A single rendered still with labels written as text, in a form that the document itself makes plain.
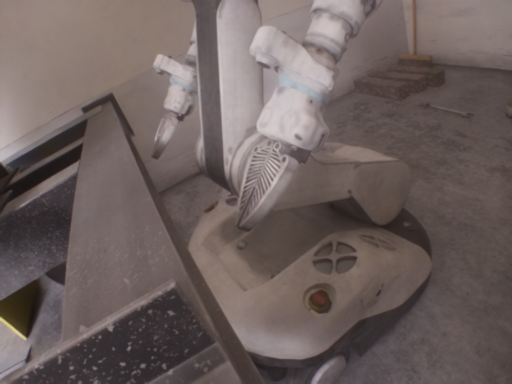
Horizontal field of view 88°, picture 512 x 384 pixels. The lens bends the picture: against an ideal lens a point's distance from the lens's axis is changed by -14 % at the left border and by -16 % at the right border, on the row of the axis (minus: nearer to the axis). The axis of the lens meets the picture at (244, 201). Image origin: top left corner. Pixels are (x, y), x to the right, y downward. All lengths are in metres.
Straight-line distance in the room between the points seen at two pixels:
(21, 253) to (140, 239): 0.59
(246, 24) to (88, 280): 0.47
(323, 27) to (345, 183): 0.39
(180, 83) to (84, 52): 1.23
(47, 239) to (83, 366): 0.71
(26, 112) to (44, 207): 1.22
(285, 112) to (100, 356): 0.33
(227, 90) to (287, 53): 0.20
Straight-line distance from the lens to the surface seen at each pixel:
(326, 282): 0.61
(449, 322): 0.99
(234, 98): 0.57
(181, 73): 0.80
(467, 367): 0.94
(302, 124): 0.38
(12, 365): 1.68
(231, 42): 0.57
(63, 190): 0.84
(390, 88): 2.32
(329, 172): 0.68
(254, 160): 0.44
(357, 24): 0.46
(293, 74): 0.41
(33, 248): 0.92
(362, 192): 0.77
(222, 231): 0.86
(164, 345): 0.20
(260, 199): 0.40
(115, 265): 0.37
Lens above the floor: 0.84
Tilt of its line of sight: 32 degrees down
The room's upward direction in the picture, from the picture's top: 23 degrees counter-clockwise
